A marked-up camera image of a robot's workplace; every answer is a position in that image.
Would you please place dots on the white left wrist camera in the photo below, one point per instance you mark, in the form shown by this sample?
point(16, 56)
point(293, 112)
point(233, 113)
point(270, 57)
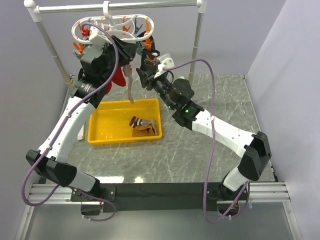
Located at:
point(96, 37)

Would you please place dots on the red sock with stripes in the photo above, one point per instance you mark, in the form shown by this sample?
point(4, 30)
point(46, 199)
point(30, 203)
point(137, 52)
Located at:
point(118, 78)

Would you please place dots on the white and silver drying rack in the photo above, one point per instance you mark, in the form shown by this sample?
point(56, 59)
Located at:
point(35, 13)

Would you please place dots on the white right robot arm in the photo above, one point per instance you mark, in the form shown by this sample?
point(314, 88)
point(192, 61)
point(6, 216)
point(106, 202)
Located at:
point(253, 148)

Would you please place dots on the white clip hanger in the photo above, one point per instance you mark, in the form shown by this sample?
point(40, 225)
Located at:
point(130, 28)

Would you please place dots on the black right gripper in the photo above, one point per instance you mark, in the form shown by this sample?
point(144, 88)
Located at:
point(144, 78)

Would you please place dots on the red penguin sock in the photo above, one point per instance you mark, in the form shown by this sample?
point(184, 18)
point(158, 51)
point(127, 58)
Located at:
point(108, 87)

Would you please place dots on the mustard yellow sock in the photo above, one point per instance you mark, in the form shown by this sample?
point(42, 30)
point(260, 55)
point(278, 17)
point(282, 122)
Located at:
point(143, 131)

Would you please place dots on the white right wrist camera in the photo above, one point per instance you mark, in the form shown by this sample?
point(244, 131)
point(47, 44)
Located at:
point(163, 62)

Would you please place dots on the dark navy hanging sock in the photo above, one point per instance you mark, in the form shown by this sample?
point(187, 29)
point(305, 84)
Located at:
point(148, 52)

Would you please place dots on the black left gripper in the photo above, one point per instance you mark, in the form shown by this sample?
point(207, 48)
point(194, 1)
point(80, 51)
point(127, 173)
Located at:
point(127, 50)

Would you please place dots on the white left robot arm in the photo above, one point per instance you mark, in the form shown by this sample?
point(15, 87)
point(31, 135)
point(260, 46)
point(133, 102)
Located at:
point(50, 159)

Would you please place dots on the aluminium rail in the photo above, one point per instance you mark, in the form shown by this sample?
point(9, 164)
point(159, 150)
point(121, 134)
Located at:
point(260, 192)

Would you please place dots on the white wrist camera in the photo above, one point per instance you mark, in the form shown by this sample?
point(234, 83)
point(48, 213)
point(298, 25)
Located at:
point(96, 37)
point(163, 62)

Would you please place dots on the yellow plastic bin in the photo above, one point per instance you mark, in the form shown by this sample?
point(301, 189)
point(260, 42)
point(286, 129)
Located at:
point(109, 123)

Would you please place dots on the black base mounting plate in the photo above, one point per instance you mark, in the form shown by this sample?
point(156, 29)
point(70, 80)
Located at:
point(161, 196)

